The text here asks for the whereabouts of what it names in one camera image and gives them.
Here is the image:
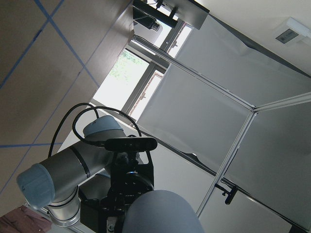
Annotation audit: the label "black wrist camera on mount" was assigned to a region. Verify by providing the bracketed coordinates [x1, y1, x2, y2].
[104, 136, 157, 180]

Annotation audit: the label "black clamp on frame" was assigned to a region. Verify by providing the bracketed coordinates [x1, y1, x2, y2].
[214, 183, 239, 205]

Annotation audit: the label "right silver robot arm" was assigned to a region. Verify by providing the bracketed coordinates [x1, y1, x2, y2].
[17, 116, 157, 233]

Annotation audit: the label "brown paper table cover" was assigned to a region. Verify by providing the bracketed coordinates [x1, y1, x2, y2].
[0, 0, 133, 214]

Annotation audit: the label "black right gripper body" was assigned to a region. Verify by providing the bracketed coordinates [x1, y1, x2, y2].
[79, 169, 155, 233]

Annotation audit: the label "blue plastic cup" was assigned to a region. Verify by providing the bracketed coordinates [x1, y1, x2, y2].
[122, 190, 204, 233]

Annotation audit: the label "white tent frame panels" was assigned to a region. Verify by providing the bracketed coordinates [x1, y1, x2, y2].
[138, 16, 311, 229]

